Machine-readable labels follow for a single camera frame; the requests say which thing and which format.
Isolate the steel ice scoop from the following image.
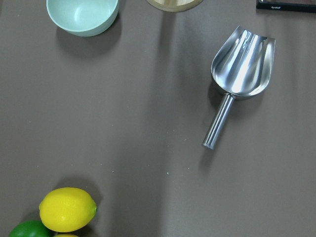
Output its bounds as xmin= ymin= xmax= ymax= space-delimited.
xmin=202 ymin=26 xmax=276 ymax=150

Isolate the wooden mug tree stand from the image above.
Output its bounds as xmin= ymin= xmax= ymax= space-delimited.
xmin=146 ymin=0 xmax=203 ymax=12

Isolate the mint green bowl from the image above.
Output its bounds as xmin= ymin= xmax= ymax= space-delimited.
xmin=46 ymin=0 xmax=119 ymax=37

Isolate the yellow lemon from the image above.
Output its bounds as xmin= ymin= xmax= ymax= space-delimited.
xmin=54 ymin=233 xmax=79 ymax=237
xmin=39 ymin=187 xmax=97 ymax=233

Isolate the green lime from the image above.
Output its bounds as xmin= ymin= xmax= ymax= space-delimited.
xmin=9 ymin=220 xmax=54 ymax=237

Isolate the black wire glass rack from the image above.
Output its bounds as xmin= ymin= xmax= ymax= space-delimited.
xmin=256 ymin=0 xmax=316 ymax=13

